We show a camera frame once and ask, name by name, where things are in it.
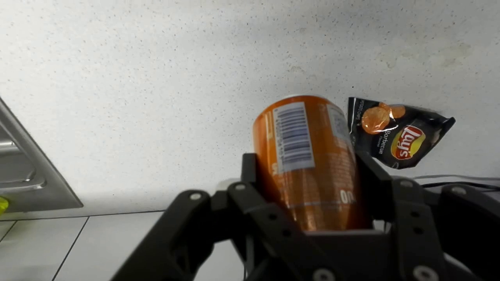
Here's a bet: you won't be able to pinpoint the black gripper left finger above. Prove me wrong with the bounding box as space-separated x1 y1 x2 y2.
111 152 336 281

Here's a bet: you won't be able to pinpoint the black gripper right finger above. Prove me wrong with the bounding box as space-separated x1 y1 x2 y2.
358 152 500 281

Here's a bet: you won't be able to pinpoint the stainless steel sink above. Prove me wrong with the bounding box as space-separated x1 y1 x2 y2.
0 97 85 213

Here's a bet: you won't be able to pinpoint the black Lays chip bag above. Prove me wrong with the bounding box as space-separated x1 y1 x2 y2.
347 96 458 171

